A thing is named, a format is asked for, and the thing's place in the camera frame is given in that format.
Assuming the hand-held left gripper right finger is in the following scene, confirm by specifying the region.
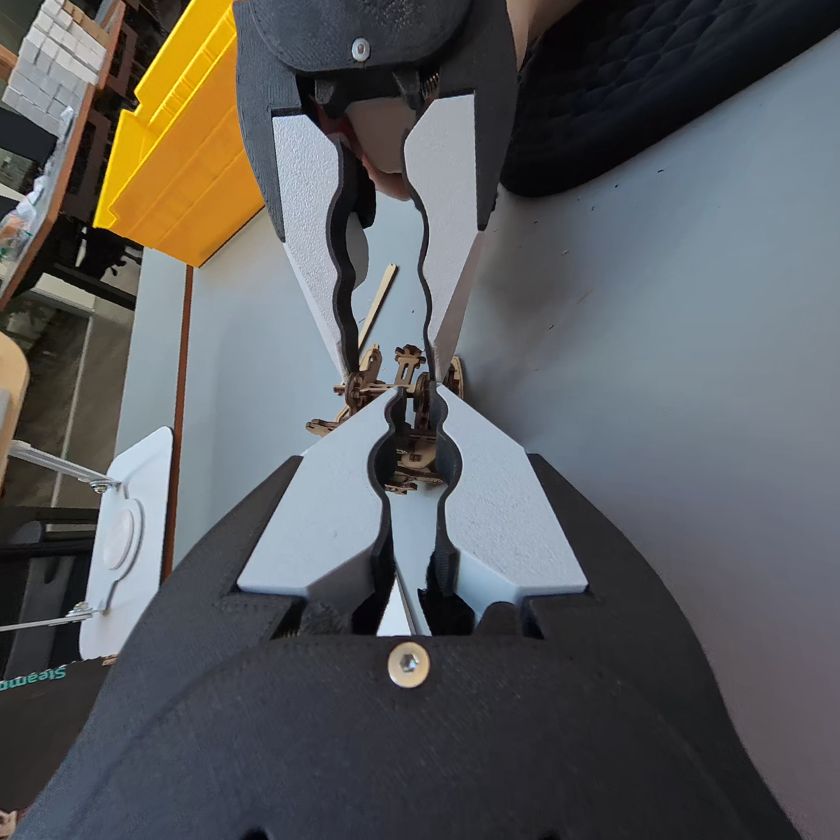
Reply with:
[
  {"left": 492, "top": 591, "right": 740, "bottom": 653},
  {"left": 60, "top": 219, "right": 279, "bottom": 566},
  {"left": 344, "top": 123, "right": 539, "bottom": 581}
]
[{"left": 430, "top": 385, "right": 589, "bottom": 632}]

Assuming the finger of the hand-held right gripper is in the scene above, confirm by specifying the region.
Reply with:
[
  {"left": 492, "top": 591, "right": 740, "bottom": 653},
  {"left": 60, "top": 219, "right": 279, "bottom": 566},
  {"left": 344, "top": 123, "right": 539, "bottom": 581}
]
[
  {"left": 270, "top": 112, "right": 362, "bottom": 376},
  {"left": 402, "top": 94, "right": 484, "bottom": 366}
]

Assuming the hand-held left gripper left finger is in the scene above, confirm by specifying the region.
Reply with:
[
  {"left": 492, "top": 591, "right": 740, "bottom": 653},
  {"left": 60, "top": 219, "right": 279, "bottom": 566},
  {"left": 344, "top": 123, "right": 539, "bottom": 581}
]
[{"left": 236, "top": 387, "right": 403, "bottom": 616}]

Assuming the wooden mechanical model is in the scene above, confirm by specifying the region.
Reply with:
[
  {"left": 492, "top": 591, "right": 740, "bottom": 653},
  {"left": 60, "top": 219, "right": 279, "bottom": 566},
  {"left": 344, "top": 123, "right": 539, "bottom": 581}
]
[{"left": 306, "top": 344, "right": 466, "bottom": 494}]

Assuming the person's right forearm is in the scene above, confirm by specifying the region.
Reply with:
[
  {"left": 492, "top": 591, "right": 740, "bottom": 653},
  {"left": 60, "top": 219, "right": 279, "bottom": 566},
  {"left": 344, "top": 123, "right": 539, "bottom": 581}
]
[{"left": 505, "top": 0, "right": 573, "bottom": 68}]

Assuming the grey desk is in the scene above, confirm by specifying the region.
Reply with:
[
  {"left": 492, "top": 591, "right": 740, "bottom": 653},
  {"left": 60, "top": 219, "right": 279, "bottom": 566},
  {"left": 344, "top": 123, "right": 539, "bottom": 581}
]
[
  {"left": 115, "top": 246, "right": 189, "bottom": 573},
  {"left": 167, "top": 33, "right": 840, "bottom": 840}
]

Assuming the person's right hand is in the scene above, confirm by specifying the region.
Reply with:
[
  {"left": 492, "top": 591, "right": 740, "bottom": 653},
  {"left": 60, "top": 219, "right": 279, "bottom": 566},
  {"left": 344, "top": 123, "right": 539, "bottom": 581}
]
[{"left": 369, "top": 165, "right": 414, "bottom": 201}]

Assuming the yellow plastic bin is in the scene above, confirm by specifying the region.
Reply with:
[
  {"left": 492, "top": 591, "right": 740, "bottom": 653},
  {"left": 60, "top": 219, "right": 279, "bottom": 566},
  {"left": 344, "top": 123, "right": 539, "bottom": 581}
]
[{"left": 93, "top": 0, "right": 267, "bottom": 269}]

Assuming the thin wooden strip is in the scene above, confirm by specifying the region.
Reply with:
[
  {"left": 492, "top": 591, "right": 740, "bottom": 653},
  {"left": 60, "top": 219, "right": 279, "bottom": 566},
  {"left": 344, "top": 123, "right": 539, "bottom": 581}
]
[{"left": 357, "top": 264, "right": 400, "bottom": 353}]

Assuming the brown-edged work table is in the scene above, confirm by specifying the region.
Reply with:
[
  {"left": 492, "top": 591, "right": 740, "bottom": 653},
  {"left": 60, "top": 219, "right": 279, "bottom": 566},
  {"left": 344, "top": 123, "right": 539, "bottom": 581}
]
[{"left": 0, "top": 0, "right": 140, "bottom": 311}]

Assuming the white document stand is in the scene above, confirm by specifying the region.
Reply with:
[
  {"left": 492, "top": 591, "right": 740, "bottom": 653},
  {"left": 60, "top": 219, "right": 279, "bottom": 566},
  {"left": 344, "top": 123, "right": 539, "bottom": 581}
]
[{"left": 0, "top": 331, "right": 175, "bottom": 662}]

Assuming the black office chair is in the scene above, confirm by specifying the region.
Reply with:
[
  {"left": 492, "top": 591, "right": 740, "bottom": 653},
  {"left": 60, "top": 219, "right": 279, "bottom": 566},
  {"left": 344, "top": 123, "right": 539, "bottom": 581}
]
[{"left": 77, "top": 225, "right": 143, "bottom": 278}]

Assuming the stack of white boxes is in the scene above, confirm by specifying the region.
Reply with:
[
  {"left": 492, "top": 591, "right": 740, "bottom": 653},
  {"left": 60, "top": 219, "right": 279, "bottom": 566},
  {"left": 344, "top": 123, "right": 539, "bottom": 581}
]
[{"left": 2, "top": 0, "right": 110, "bottom": 136}]

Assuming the black quilted cloth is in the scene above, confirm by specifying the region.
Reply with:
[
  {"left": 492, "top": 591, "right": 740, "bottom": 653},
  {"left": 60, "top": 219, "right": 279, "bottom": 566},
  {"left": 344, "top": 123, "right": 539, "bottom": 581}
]
[{"left": 500, "top": 0, "right": 840, "bottom": 198}]

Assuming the clear plastic bag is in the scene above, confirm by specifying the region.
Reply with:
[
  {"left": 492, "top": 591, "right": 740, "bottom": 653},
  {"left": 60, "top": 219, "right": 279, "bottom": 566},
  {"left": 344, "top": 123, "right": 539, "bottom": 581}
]
[{"left": 0, "top": 108, "right": 77, "bottom": 265}]

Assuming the black puzzle box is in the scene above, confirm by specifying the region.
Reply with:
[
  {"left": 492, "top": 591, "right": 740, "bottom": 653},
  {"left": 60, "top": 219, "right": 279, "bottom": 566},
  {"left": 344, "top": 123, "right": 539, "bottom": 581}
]
[{"left": 0, "top": 659, "right": 114, "bottom": 815}]

